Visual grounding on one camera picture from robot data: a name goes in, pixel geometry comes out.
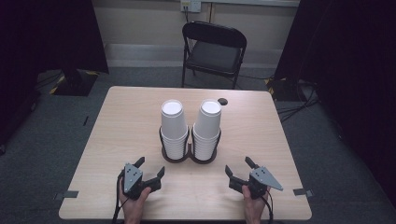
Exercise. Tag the black curtain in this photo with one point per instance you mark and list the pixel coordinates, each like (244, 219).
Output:
(351, 62)

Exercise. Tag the black double cup holder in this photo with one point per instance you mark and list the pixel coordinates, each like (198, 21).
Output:
(189, 158)

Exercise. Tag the person's left hand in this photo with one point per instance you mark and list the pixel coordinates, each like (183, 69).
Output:
(134, 207)

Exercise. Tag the white wall socket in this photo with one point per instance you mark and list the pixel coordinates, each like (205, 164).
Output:
(190, 5)

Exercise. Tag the small black floor item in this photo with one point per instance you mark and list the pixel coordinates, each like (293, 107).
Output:
(85, 121)

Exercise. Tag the black stand base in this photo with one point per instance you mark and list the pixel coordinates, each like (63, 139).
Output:
(74, 82)
(281, 90)

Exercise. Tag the black folding chair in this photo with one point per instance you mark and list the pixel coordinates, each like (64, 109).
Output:
(214, 56)

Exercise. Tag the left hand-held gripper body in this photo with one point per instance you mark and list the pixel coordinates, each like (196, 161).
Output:
(133, 178)

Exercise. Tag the black round table grommet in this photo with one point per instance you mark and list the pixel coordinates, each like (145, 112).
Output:
(222, 101)

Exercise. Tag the person's right hand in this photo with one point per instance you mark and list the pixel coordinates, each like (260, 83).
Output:
(253, 207)

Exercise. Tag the white paper cup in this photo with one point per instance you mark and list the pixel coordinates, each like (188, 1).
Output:
(209, 118)

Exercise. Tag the grey tape strip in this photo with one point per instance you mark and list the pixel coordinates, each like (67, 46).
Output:
(67, 194)
(302, 192)

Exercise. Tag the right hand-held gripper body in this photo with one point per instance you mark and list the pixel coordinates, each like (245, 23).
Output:
(263, 182)

